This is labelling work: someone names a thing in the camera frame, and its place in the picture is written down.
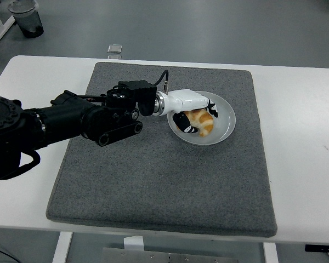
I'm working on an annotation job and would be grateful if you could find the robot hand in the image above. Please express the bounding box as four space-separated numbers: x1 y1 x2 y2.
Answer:
164 88 220 134

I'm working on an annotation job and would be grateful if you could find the black table control panel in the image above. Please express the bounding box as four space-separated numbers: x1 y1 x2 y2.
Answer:
304 243 329 253

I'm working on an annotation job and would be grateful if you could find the round grey plate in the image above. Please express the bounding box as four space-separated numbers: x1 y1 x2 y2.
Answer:
167 91 237 146

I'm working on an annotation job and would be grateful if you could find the bin with black bag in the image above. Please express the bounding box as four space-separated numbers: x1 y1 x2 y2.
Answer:
8 0 44 39

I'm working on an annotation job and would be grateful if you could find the large metal floor socket cover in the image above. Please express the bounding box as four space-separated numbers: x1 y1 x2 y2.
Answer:
107 43 123 54

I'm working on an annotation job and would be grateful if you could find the croissant bread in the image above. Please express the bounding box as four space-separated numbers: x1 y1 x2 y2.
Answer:
176 108 215 138

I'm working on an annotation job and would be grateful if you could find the white furniture frame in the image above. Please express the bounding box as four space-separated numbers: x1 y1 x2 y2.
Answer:
0 0 16 53

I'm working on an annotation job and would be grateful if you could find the grey felt mat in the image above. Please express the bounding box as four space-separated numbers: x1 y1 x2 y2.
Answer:
46 61 279 238

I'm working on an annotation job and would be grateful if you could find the white table leg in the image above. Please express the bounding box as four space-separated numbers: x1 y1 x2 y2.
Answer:
263 242 279 263
52 232 73 263

